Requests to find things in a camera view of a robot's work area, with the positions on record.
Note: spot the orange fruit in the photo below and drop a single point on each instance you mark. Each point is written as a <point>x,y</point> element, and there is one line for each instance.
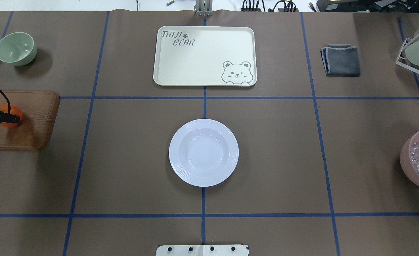
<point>15,114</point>

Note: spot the white plate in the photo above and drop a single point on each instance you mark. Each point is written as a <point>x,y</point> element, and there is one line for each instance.
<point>203,152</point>

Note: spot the cream bear tray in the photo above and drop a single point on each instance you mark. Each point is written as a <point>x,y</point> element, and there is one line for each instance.
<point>205,56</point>

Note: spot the pink bowl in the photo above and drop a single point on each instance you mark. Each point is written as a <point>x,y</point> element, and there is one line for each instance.
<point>417,160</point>

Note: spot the white cup rack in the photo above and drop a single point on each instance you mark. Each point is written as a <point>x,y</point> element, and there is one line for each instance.
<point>413,53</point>

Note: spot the green bowl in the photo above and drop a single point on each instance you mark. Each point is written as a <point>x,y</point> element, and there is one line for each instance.
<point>18,49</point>

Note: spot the grey folded cloth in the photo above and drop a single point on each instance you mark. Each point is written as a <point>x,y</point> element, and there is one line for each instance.
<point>341,60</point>

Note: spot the aluminium frame post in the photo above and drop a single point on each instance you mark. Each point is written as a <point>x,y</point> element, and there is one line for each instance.
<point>204,8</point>

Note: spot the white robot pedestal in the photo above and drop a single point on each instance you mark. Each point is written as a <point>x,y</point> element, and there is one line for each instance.
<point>203,250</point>

